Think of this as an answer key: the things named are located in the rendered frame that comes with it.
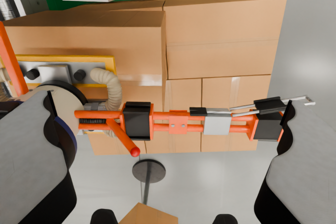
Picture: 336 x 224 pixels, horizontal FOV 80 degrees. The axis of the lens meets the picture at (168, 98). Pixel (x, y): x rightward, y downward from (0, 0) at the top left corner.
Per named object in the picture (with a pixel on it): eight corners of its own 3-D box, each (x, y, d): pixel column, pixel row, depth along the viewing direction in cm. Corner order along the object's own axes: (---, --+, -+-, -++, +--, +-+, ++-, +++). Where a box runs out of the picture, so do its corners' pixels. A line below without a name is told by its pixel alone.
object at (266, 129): (244, 129, 60) (249, 141, 56) (249, 108, 56) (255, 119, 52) (272, 130, 60) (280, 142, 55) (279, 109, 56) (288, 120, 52)
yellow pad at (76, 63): (14, 83, 66) (3, 90, 61) (1, 53, 61) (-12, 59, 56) (118, 85, 65) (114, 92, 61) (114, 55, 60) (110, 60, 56)
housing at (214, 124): (201, 125, 60) (202, 135, 56) (203, 106, 56) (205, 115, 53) (224, 126, 60) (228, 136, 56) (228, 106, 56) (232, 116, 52)
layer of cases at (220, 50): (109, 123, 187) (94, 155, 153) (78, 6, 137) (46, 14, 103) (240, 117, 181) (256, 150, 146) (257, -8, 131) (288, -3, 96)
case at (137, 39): (66, 82, 122) (24, 122, 87) (46, 10, 102) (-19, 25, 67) (166, 83, 121) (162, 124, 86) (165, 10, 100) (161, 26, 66)
